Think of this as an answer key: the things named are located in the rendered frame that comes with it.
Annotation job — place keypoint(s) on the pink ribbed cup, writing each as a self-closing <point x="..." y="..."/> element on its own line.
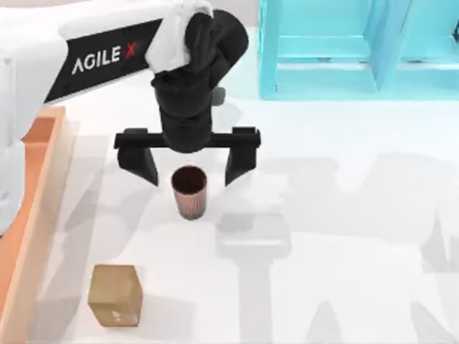
<point x="190" y="200"/>

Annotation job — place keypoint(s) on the shallow salmon-coloured box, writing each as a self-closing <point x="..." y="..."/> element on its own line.
<point x="34" y="204"/>

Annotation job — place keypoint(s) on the brown cardboard box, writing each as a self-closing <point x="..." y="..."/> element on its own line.
<point x="114" y="297"/>

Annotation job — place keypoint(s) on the light blue rack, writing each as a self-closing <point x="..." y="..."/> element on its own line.
<point x="322" y="46"/>

